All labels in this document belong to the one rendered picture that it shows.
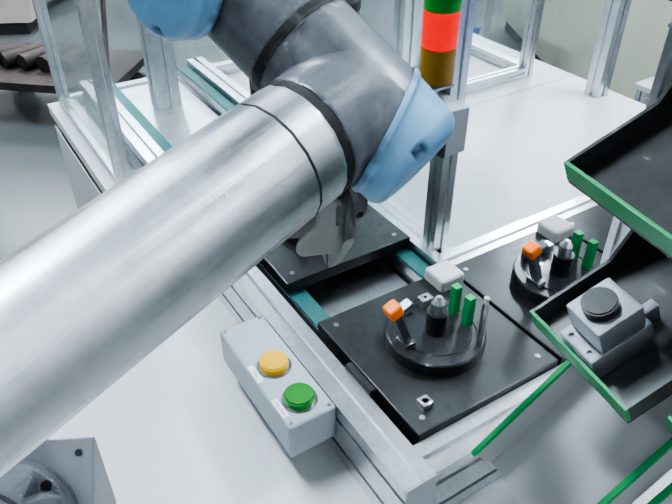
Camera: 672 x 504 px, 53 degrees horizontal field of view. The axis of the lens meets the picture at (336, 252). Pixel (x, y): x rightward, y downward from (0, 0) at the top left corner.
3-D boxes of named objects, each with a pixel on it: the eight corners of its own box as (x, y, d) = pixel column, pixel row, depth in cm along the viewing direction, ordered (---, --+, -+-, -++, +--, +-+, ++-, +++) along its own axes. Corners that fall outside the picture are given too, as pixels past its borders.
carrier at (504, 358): (417, 446, 82) (426, 375, 75) (317, 332, 99) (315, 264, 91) (556, 369, 93) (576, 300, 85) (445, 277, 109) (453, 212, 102)
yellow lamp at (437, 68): (432, 90, 93) (435, 55, 90) (410, 78, 96) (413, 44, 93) (460, 82, 95) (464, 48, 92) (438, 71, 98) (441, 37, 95)
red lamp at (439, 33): (435, 54, 90) (439, 17, 87) (413, 43, 93) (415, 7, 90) (464, 47, 92) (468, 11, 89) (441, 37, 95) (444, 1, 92)
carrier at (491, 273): (558, 368, 93) (578, 299, 85) (446, 276, 109) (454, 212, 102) (669, 307, 103) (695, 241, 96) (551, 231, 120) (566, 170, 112)
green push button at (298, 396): (293, 420, 85) (293, 409, 84) (278, 399, 88) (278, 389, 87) (320, 407, 87) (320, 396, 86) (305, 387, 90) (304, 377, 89)
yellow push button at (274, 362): (268, 385, 90) (267, 374, 89) (254, 366, 93) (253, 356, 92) (294, 373, 92) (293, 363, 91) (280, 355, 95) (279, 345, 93)
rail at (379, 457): (401, 541, 82) (407, 488, 76) (150, 207, 143) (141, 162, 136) (437, 519, 84) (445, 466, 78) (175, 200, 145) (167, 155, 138)
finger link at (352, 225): (323, 225, 65) (322, 144, 59) (339, 220, 65) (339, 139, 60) (350, 249, 61) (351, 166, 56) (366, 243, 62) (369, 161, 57)
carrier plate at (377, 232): (287, 294, 106) (287, 283, 104) (223, 221, 122) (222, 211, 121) (409, 246, 116) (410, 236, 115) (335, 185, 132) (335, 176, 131)
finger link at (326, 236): (288, 280, 66) (284, 199, 60) (340, 260, 68) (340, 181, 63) (304, 297, 63) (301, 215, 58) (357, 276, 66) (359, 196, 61)
